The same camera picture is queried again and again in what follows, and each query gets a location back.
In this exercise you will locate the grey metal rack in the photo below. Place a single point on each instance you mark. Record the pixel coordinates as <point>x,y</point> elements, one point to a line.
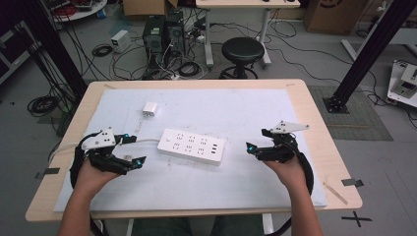
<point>13,49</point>

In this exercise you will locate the wooden table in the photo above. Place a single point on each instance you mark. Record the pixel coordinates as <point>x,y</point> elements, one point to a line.
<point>314,108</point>

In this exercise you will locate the white power strip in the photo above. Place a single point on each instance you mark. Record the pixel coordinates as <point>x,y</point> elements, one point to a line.
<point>191,146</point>

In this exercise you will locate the white machine base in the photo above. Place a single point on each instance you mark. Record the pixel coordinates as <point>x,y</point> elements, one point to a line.
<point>405,83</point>

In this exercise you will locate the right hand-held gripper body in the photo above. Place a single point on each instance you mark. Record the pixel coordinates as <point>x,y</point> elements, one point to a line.
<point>286,147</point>

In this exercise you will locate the person's right hand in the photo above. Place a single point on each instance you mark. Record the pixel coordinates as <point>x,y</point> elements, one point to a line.
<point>291,175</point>

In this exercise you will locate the black aluminium post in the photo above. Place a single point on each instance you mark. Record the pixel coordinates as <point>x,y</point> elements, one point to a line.
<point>370,49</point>
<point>55,46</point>

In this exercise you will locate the white desk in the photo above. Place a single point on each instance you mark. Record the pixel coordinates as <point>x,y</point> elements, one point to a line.
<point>246,3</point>

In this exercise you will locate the white table mat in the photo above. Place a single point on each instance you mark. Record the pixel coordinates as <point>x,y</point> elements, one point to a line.
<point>209,183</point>

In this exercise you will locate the white power supply box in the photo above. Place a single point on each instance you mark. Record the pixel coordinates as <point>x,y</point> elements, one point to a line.
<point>120,40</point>

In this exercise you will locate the thin wooden stick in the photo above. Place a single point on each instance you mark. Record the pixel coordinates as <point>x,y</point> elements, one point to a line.
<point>335,193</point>

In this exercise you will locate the grey tape strip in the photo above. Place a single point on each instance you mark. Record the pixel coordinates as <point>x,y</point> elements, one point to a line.
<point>49,171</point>
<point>352,182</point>

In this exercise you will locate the cardboard box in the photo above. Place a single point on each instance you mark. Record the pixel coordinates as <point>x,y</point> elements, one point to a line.
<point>147,6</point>
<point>334,14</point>

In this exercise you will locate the person's left hand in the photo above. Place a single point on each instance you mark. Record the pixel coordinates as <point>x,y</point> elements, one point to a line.
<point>91,178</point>

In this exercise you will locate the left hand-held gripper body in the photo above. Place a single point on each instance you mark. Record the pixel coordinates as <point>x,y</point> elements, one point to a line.
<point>98,141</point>

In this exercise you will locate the black computer tower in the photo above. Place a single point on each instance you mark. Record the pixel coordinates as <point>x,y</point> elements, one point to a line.
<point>175,31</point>
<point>153,41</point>

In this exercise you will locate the round white table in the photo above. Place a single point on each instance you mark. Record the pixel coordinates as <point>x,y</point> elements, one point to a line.
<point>78,11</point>

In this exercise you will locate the dark floor mat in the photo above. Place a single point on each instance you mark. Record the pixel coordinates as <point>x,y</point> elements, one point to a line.
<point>360,121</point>

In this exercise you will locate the black round stool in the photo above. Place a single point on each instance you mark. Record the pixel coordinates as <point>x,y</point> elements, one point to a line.
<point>242,49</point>

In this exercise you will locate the white charger adapter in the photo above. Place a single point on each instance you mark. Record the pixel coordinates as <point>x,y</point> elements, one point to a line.
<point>149,108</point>

